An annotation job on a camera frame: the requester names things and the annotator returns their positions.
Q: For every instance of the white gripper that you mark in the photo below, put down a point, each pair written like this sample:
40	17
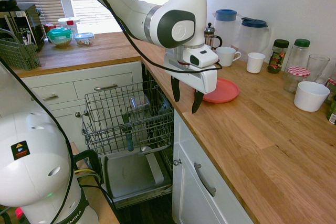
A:
189	75

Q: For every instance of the red plastic plate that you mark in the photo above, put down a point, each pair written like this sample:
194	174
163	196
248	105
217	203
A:
225	90

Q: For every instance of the built-in dishwasher body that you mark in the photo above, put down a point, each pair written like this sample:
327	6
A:
145	77

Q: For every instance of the stainless dishwasher door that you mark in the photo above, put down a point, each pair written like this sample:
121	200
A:
128	174

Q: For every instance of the clear glass container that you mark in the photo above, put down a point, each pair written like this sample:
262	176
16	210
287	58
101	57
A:
140	102

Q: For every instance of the glass French press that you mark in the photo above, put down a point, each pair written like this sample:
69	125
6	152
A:
211	37

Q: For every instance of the round metal cabinet knob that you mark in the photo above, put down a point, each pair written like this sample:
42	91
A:
77	114
177	161

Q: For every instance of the white ribbed cup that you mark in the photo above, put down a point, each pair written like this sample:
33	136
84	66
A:
255	64

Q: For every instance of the clear pitcher round blue lid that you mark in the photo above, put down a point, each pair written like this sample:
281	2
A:
228	30

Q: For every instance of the clear pitcher dark spouted lid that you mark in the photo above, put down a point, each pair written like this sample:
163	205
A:
252	40

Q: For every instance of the dark coffee jar green lid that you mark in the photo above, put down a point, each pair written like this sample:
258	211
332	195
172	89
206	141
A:
277	58

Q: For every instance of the white kitchen base cabinet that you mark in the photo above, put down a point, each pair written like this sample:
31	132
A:
65	85
189	203

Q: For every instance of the glass jar red checkered lid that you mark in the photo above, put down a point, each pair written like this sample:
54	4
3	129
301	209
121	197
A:
295	77

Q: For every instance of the black C-clamp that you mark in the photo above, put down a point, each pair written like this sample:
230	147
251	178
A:
92	155

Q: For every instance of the small container blue lid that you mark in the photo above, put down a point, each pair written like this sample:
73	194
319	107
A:
83	39

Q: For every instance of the clear jar green lid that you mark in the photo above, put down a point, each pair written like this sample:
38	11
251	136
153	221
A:
299	53

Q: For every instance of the white ceramic bowl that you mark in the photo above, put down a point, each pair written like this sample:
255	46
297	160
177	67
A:
309	99

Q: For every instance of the clear drinking glass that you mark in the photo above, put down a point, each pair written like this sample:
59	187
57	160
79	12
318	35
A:
317	66

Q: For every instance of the white tub red label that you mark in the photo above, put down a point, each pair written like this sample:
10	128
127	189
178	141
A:
68	24

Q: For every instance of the food container green lid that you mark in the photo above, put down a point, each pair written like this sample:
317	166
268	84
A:
60	36

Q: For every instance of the brown robot mounting board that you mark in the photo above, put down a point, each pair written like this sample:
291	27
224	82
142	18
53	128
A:
102	213

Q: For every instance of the green labelled jar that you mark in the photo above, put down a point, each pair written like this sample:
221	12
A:
332	111

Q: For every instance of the small red box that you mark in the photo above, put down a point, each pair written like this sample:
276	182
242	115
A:
49	27

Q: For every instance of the grey-green cutlery basket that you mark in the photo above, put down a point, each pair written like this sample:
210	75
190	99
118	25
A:
18	56

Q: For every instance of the black coffee machine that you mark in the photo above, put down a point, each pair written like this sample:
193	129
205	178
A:
26	22

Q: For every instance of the small red plastic part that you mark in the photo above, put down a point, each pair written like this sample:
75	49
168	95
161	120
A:
18	211

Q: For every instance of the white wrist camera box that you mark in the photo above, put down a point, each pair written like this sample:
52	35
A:
204	56

